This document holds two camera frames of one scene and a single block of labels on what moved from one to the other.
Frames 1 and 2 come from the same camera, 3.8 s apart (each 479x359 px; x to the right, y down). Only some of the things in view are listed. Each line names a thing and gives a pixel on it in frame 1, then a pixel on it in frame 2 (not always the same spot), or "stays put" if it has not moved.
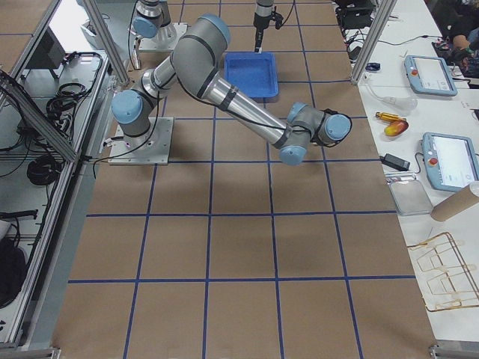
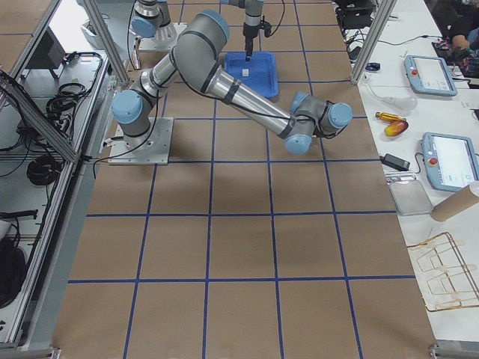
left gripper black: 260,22 -> 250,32
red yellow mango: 396,127 stays put
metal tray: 410,197 stays put
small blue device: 373,66 stays put
